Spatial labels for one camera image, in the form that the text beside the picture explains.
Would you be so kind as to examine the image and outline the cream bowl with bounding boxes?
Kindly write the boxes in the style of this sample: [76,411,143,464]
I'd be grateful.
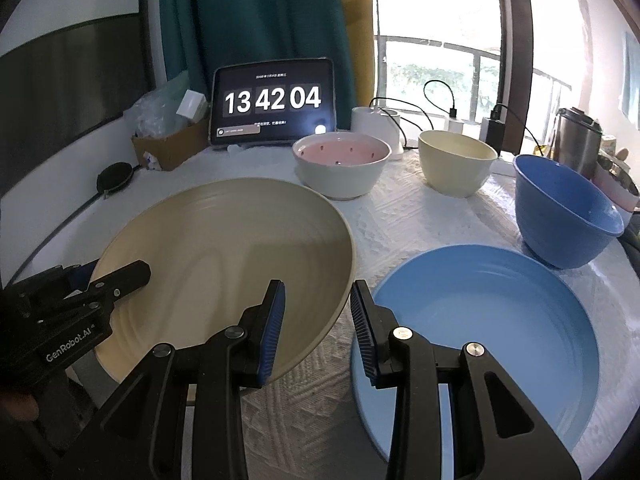
[417,130,499,198]

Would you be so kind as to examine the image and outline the plain pink bowl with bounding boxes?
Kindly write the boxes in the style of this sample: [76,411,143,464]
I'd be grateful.
[595,170,638,211]

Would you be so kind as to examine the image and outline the teal curtain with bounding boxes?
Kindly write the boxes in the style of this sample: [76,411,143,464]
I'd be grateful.
[159,0,358,131]

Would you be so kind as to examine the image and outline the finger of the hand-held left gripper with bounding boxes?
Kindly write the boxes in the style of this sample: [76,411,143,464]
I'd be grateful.
[64,259,101,292]
[82,260,152,311]

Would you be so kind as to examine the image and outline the cardboard box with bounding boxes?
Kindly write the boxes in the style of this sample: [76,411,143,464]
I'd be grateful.
[131,122,210,172]

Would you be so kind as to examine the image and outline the pink speckled white bowl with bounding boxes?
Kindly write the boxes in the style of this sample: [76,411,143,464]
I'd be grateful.
[292,132,392,201]

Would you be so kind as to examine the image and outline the black round pouch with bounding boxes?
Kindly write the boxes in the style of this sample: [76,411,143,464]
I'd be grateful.
[96,161,136,196]

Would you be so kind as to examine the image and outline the dark window frame post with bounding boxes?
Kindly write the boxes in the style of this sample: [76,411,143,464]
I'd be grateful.
[492,0,533,153]

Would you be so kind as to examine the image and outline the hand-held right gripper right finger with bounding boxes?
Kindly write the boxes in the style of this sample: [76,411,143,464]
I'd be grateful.
[350,280,583,480]

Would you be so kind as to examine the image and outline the black tablet with clock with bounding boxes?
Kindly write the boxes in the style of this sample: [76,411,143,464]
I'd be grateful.
[207,57,337,151]

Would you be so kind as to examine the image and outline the large blue plate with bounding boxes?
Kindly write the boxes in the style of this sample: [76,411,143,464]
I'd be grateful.
[350,245,601,463]

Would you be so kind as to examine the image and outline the black charger cable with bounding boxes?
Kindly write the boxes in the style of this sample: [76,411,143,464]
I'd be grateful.
[423,79,458,121]

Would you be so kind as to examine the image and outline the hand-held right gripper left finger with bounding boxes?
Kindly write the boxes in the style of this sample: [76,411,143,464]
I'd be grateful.
[55,279,287,480]

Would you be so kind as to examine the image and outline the stainless steel tumbler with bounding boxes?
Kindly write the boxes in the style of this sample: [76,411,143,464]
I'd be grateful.
[556,106,602,181]

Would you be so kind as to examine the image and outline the yellow curtain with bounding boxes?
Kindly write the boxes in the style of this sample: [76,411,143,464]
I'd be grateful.
[332,0,376,111]

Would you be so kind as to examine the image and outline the large beige plate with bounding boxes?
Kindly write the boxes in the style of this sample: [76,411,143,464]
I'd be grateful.
[89,177,357,386]

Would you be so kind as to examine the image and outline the white textured tablecloth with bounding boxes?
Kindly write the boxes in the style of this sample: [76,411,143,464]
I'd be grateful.
[0,145,640,480]

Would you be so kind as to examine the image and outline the black power bank cable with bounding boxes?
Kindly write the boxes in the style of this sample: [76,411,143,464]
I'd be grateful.
[492,103,543,153]

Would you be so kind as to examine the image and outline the white desk lamp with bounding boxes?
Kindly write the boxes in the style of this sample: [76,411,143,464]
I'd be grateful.
[329,0,426,161]

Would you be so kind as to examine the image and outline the person's left hand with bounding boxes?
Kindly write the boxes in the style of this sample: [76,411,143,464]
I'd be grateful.
[0,392,40,423]

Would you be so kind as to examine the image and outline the small white box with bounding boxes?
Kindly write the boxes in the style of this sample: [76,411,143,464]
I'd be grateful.
[176,89,209,123]

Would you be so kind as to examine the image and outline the clear plastic bags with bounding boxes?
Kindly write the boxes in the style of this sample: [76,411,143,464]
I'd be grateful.
[122,70,193,138]

